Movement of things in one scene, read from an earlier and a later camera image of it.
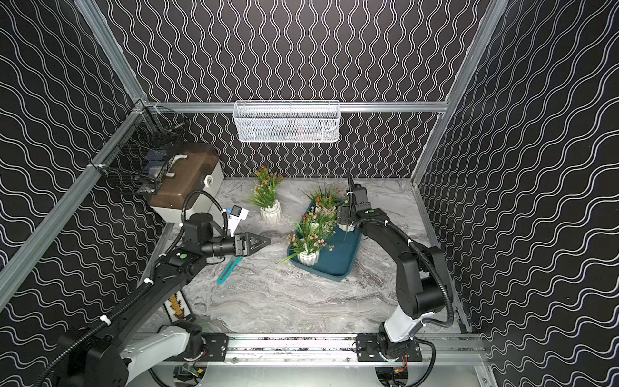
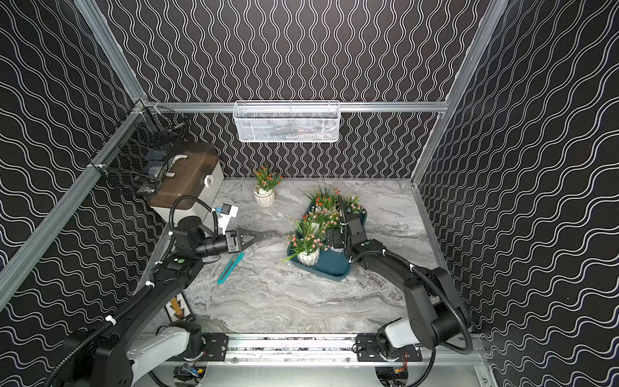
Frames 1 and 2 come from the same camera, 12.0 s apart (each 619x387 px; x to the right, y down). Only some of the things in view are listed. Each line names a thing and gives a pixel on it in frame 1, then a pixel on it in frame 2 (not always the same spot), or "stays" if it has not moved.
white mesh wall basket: (287, 121) stays
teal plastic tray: (336, 264) stays
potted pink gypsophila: (306, 244) stays
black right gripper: (342, 214) → (334, 235)
